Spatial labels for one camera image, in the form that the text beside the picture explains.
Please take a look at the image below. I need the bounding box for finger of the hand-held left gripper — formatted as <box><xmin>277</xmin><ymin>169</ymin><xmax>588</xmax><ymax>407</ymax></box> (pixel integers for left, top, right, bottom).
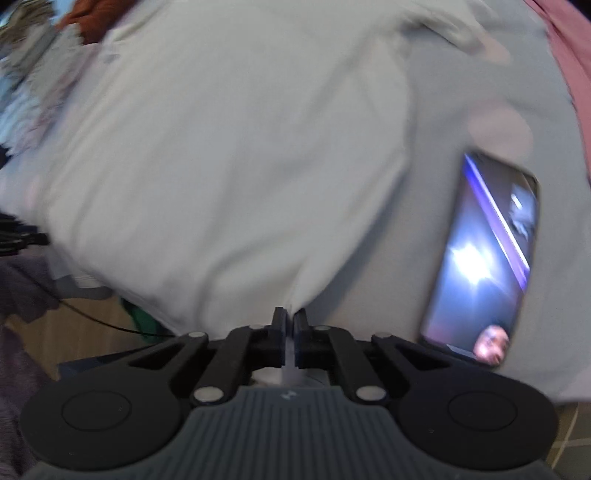
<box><xmin>0</xmin><ymin>212</ymin><xmax>49</xmax><ymax>259</ymax></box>

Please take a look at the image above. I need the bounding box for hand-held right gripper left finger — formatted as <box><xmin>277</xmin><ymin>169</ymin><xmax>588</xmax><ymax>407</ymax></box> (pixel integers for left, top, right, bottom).
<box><xmin>129</xmin><ymin>307</ymin><xmax>294</xmax><ymax>407</ymax></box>

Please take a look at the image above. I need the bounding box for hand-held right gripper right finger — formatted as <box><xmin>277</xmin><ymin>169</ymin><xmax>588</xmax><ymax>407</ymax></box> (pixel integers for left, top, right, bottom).
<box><xmin>293</xmin><ymin>308</ymin><xmax>455</xmax><ymax>407</ymax></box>

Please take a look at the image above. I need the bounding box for white shirt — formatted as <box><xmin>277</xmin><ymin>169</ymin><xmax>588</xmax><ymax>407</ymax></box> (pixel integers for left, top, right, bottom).
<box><xmin>9</xmin><ymin>0</ymin><xmax>513</xmax><ymax>340</ymax></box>

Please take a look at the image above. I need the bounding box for stack of folded clothes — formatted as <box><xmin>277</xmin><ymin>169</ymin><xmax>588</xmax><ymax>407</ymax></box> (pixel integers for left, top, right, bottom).
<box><xmin>0</xmin><ymin>0</ymin><xmax>84</xmax><ymax>153</ymax></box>

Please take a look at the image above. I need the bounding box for green object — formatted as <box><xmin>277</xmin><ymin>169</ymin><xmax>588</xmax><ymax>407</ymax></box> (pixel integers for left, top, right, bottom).
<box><xmin>121</xmin><ymin>298</ymin><xmax>162</xmax><ymax>342</ymax></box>

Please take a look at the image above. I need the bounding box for smartphone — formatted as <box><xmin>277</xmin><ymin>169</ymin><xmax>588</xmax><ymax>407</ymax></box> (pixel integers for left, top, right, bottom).
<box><xmin>420</xmin><ymin>151</ymin><xmax>541</xmax><ymax>367</ymax></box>

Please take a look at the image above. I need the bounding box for rust orange towel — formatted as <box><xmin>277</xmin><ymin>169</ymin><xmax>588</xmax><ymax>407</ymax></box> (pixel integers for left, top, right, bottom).
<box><xmin>58</xmin><ymin>0</ymin><xmax>112</xmax><ymax>44</ymax></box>

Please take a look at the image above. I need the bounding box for bed with polka dot sheet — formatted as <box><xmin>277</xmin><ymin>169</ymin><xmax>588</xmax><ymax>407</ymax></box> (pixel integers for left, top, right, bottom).
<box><xmin>0</xmin><ymin>0</ymin><xmax>591</xmax><ymax>402</ymax></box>

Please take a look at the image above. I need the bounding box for pink blanket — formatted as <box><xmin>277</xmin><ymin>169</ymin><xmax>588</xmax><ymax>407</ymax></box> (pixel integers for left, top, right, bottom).
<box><xmin>526</xmin><ymin>0</ymin><xmax>591</xmax><ymax>185</ymax></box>

